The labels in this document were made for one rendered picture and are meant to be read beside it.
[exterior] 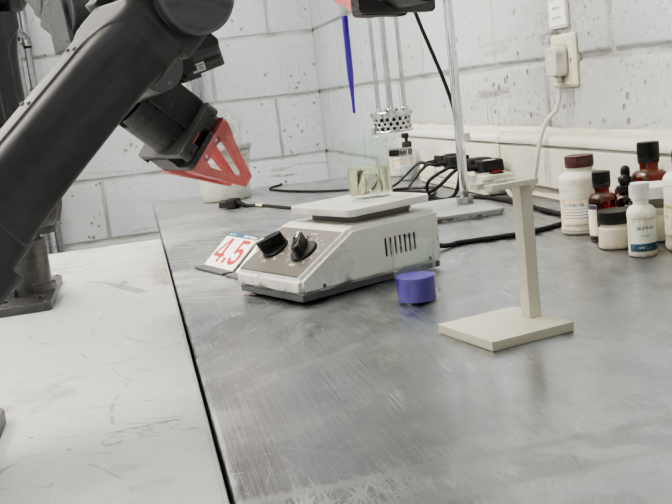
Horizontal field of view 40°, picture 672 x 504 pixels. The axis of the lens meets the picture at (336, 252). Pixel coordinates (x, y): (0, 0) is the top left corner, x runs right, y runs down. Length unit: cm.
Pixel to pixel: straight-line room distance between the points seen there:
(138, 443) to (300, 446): 11
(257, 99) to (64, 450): 291
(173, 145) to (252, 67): 252
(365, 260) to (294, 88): 254
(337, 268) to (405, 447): 44
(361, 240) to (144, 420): 40
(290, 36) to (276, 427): 296
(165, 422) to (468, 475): 24
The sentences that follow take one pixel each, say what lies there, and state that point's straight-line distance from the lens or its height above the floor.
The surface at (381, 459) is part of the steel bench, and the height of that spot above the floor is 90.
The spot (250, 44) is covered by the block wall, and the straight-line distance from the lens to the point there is 349.
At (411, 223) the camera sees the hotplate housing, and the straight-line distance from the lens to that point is 103.
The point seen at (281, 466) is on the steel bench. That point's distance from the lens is 56.
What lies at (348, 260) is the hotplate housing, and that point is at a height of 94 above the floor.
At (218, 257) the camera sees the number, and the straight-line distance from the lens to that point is 124.
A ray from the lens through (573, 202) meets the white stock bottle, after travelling 121.
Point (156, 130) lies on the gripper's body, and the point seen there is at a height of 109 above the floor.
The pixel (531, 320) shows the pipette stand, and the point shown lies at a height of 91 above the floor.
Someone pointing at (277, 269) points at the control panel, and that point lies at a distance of 99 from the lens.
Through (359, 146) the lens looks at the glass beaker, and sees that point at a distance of 103.
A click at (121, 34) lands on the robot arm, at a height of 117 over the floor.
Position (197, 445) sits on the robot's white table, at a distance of 61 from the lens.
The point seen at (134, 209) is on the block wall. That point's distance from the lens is 347.
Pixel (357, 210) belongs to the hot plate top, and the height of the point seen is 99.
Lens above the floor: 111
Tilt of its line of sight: 10 degrees down
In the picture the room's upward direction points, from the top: 6 degrees counter-clockwise
